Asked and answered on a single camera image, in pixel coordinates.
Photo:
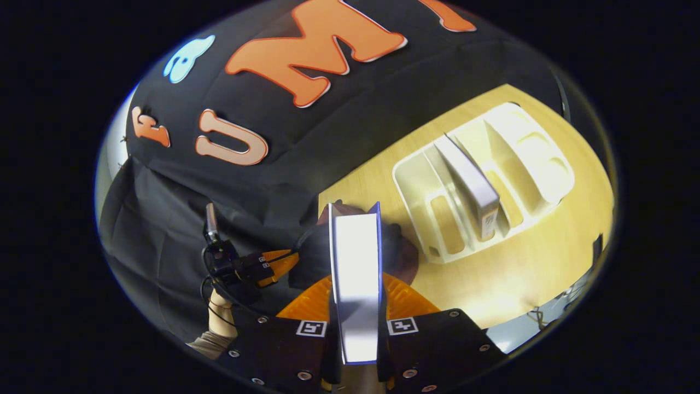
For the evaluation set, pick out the white spine book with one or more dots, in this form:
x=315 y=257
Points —
x=470 y=180

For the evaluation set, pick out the maroon schoolbag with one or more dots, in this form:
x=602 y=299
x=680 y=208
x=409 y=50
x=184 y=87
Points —
x=402 y=257

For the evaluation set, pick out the white bookshelf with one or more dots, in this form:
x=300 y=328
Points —
x=525 y=175

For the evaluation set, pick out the blue cover book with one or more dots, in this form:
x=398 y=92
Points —
x=355 y=284

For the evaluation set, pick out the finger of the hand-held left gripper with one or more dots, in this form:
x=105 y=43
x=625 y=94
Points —
x=281 y=256
x=270 y=275

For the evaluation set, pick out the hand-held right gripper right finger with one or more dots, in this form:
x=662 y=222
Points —
x=437 y=345

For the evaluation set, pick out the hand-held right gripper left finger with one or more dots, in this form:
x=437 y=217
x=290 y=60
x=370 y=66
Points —
x=273 y=345

